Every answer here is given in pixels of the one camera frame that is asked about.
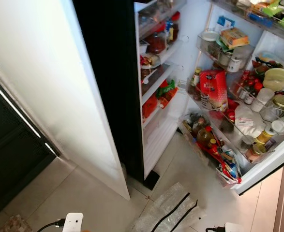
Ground fridge door with shelf bins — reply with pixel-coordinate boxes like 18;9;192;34
178;0;284;196

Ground brown jar gold lid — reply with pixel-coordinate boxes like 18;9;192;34
248;143;268;163

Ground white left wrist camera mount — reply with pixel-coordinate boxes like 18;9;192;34
62;213;84;232

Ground yellow-green plastic bowl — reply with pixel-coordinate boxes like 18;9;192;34
263;68;284;93

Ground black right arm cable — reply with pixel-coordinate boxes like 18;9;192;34
205;225;226;232

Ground orange red bag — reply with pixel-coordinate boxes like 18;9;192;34
141;94;158;119

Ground bottle with red cap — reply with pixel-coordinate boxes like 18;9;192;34
165;12;180;42

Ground jar with white lid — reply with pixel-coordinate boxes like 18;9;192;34
271;119;284;134

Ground white plastic jar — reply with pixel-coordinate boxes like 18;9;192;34
252;87;276;113

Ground white plastic bag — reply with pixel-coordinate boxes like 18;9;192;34
234;106;266;139

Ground yellow food box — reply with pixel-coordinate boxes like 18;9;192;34
221;28;250;49

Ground red printed packet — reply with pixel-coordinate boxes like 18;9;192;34
199;69;229;112

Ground white round tub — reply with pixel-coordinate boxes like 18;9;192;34
201;30;220;44

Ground black fridge cabinet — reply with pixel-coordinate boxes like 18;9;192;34
73;0;215;190

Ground clear plastic bag black stripes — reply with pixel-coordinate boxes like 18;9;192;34
131;182;207;232

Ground brown patterned mat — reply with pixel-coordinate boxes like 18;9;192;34
0;214;34;232

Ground yellow bottle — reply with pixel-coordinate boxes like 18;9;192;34
255;128;274;145

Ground red sauce bottle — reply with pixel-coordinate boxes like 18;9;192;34
207;140;240;183

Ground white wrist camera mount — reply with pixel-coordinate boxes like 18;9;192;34
224;222;244;232
62;213;84;232

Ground small white bottle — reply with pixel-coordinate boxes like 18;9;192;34
228;57;243;73

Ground dark kitchen cabinet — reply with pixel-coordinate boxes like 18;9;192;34
0;72;61;224

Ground brown sauce bottle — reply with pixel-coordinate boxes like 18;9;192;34
195;126;215;148

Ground glass jar gold lid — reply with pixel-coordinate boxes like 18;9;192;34
269;94;284;117

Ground white fridge door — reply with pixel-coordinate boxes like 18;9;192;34
0;0;131;200

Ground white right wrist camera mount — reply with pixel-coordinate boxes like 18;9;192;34
224;222;244;232

